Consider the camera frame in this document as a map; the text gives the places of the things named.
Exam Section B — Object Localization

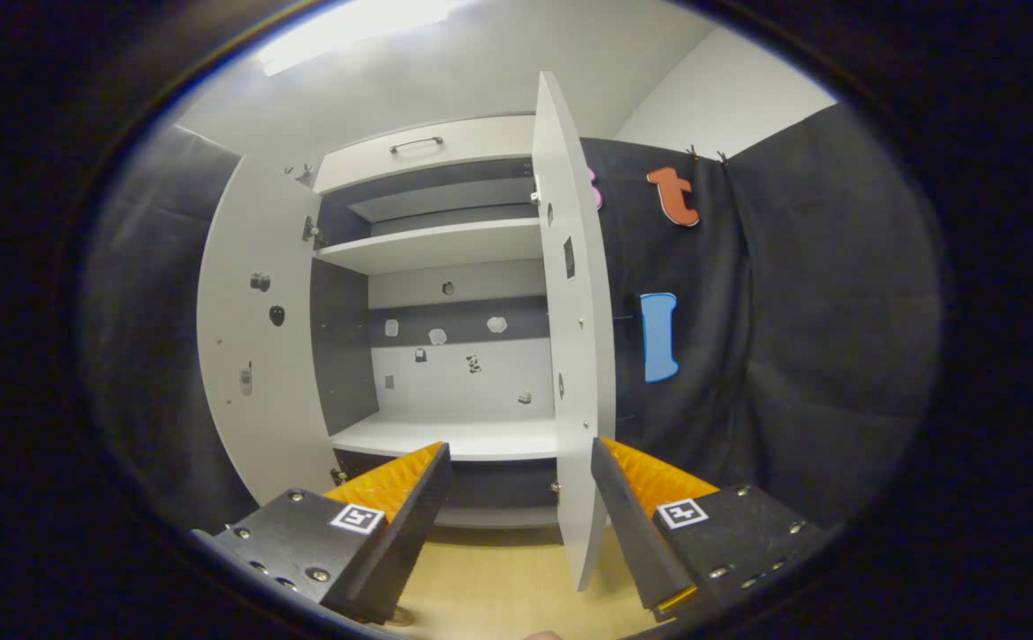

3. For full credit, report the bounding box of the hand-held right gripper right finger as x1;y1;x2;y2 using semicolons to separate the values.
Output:
590;437;829;628

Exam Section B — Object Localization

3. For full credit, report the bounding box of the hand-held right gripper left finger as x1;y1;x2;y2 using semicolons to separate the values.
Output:
192;442;453;626

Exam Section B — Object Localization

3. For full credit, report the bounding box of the white cabinet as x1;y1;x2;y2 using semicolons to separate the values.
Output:
308;114;571;534

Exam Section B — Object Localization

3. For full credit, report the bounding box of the white cabinet door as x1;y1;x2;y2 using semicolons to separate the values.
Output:
196;156;340;508
530;71;617;592

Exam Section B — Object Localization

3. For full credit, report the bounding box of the white cabinet shelf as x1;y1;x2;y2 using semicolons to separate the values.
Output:
315;218;546;276

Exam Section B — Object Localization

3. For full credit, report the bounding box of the white cabinet drawer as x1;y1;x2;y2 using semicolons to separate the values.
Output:
312;116;537;195

